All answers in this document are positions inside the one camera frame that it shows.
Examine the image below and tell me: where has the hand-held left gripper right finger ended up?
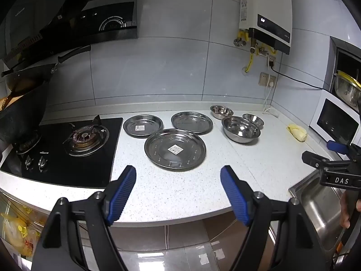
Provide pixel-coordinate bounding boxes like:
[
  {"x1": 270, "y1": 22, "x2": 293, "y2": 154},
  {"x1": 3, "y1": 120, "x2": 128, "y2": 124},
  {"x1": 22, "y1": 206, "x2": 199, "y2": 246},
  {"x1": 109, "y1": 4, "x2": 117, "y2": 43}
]
[{"x1": 220, "y1": 165, "x2": 328, "y2": 271}]

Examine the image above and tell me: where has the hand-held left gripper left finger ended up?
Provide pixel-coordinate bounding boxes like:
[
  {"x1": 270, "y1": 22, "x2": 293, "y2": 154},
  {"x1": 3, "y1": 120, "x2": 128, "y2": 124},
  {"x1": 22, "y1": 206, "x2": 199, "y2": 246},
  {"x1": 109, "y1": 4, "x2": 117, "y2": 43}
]
[{"x1": 31, "y1": 165, "x2": 137, "y2": 271}]

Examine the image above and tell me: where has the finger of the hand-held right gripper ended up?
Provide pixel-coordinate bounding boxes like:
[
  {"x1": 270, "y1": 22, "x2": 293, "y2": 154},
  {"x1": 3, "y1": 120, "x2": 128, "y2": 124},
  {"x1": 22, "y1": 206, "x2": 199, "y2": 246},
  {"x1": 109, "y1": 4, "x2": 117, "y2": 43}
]
[
  {"x1": 302, "y1": 151, "x2": 353, "y2": 171},
  {"x1": 326, "y1": 140, "x2": 361, "y2": 161}
]

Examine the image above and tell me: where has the large labelled steel plate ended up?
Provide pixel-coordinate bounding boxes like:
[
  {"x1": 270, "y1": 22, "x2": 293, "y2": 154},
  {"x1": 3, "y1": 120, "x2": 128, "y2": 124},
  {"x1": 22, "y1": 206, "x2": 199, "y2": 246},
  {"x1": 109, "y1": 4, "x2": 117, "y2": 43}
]
[{"x1": 144, "y1": 128, "x2": 206, "y2": 171}]

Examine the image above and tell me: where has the large steel bowl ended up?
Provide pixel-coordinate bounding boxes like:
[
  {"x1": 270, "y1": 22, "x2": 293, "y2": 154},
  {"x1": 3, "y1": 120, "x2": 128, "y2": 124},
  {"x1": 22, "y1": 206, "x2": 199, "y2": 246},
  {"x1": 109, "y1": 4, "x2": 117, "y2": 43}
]
[{"x1": 221, "y1": 116, "x2": 261, "y2": 144}]

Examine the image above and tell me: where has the small steel bowl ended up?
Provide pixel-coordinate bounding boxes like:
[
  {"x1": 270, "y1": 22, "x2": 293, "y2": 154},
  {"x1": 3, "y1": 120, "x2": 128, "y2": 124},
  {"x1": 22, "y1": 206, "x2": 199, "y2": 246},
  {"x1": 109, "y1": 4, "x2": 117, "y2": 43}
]
[{"x1": 243, "y1": 113, "x2": 265, "y2": 127}]

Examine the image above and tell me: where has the small labelled steel plate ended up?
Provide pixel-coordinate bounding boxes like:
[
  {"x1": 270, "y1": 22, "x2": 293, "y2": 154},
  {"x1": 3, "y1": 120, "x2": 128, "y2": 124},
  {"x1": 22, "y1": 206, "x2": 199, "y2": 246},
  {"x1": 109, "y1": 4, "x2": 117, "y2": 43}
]
[{"x1": 123, "y1": 114, "x2": 164, "y2": 138}]

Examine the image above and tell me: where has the medium steel bowl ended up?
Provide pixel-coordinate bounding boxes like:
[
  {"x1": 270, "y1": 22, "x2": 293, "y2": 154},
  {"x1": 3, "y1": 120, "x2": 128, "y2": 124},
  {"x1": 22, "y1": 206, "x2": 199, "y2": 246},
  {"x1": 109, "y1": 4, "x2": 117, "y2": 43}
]
[{"x1": 210, "y1": 105, "x2": 234, "y2": 120}]

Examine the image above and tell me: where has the small plain steel plate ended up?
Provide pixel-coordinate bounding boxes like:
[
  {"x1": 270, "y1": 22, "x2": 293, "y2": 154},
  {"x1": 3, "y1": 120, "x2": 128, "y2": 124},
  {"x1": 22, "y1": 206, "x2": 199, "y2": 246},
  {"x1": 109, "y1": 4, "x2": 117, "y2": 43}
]
[{"x1": 171, "y1": 111, "x2": 214, "y2": 135}]

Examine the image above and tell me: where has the person's right hand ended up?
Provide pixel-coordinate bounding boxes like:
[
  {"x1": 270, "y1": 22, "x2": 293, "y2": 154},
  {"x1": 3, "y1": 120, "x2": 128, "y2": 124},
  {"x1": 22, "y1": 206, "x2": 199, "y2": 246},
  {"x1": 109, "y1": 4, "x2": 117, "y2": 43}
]
[{"x1": 340, "y1": 194, "x2": 361, "y2": 229}]

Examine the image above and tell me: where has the white microwave oven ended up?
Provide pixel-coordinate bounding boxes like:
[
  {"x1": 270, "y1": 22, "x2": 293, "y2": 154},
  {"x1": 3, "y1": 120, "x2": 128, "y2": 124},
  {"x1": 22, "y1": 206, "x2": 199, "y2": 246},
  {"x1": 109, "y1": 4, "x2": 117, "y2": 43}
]
[{"x1": 309, "y1": 90, "x2": 361, "y2": 159}]

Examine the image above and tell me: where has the steel sink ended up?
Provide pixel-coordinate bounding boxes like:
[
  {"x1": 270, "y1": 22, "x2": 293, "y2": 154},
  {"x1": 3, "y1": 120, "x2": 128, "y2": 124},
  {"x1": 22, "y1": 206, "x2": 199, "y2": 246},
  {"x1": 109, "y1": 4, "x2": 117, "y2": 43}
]
[{"x1": 288, "y1": 169, "x2": 361, "y2": 253}]

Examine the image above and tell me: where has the yellow cloth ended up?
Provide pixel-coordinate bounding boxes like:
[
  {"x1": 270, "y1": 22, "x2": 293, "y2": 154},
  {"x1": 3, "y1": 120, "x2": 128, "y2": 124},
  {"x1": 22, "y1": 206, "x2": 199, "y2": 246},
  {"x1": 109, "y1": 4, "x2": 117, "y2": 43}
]
[{"x1": 287, "y1": 124, "x2": 307, "y2": 142}]

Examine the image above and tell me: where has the black glass gas stove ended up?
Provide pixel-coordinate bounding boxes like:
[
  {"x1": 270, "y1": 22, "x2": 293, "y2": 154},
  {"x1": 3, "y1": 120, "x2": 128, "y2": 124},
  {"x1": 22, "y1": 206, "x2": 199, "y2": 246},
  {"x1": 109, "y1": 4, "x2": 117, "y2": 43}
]
[{"x1": 0, "y1": 115, "x2": 124, "y2": 188}]

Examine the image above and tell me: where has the steel mixing bowl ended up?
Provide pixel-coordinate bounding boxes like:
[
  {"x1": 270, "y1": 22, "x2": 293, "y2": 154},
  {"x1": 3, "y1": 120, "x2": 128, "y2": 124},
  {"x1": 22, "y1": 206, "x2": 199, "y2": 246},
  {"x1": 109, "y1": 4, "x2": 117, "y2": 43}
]
[{"x1": 334, "y1": 70, "x2": 361, "y2": 110}]

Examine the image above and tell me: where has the yellow cooking oil bottle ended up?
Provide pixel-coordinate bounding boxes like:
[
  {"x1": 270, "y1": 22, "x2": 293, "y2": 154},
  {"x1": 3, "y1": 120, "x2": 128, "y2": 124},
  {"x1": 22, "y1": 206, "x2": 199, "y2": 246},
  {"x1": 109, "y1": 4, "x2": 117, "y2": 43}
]
[{"x1": 0, "y1": 212, "x2": 43, "y2": 257}]

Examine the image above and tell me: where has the black textured pot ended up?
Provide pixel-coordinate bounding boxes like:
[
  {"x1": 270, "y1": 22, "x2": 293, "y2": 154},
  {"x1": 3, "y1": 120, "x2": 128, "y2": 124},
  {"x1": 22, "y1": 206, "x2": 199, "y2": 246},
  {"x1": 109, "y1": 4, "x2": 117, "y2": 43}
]
[{"x1": 0, "y1": 83, "x2": 50, "y2": 144}]

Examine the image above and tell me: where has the wooden spatula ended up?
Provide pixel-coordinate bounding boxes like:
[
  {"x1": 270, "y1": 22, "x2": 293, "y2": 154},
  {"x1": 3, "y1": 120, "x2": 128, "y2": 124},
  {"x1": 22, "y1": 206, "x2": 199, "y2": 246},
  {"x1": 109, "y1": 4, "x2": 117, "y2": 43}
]
[{"x1": 0, "y1": 79, "x2": 31, "y2": 110}]

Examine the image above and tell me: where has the black wok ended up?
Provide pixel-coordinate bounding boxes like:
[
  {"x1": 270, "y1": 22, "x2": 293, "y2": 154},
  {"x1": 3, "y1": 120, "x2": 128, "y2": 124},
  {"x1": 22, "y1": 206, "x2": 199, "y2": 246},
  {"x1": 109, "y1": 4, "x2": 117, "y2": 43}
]
[{"x1": 1, "y1": 45, "x2": 91, "y2": 91}]

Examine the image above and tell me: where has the white water heater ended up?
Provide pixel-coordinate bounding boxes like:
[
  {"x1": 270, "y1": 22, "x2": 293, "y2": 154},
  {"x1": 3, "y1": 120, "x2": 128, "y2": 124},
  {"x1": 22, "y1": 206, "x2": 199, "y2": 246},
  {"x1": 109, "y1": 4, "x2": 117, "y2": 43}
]
[{"x1": 239, "y1": 0, "x2": 293, "y2": 55}]

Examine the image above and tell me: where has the black range hood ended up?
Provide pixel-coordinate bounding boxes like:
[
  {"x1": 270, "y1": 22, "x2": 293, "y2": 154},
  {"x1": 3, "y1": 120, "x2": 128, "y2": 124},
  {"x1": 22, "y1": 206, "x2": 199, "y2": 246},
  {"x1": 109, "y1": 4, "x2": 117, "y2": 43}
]
[{"x1": 0, "y1": 0, "x2": 139, "y2": 71}]

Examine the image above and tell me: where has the white power cable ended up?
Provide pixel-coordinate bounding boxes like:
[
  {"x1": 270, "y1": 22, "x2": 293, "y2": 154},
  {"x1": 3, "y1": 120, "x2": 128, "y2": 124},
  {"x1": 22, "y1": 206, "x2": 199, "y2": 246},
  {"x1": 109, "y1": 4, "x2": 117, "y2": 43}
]
[{"x1": 263, "y1": 82, "x2": 280, "y2": 117}]

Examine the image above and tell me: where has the black power cable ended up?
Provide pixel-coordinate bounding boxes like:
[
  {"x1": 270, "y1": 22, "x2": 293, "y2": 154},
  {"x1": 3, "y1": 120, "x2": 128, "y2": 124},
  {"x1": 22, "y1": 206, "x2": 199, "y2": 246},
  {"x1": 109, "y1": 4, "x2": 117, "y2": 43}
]
[{"x1": 269, "y1": 61, "x2": 324, "y2": 90}]

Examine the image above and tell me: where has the double wall outlet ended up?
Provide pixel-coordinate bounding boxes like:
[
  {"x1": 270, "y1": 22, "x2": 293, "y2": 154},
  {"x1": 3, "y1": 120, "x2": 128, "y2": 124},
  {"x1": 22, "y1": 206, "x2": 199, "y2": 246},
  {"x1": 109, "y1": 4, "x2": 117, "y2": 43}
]
[{"x1": 259, "y1": 72, "x2": 277, "y2": 88}]

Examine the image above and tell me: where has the long yellow gas hose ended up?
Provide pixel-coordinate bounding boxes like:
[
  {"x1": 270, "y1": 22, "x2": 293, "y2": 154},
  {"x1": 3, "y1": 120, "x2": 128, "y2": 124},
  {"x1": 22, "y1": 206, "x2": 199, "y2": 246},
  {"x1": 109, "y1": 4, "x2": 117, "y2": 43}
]
[{"x1": 245, "y1": 48, "x2": 256, "y2": 74}]

